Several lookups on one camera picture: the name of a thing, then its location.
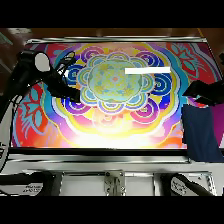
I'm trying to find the navy T-shirt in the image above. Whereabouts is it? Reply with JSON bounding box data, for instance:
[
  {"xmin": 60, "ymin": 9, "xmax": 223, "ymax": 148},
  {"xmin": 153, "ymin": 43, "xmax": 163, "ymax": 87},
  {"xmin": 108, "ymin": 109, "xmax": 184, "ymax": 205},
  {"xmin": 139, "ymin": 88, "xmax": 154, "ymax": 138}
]
[{"xmin": 181, "ymin": 103, "xmax": 224, "ymax": 164}]

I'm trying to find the silver frame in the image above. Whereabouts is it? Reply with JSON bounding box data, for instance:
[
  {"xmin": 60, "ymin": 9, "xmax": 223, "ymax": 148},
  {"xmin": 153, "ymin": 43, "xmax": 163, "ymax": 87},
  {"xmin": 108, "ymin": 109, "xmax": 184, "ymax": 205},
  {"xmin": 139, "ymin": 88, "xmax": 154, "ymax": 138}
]
[{"xmin": 0, "ymin": 35, "xmax": 224, "ymax": 197}]

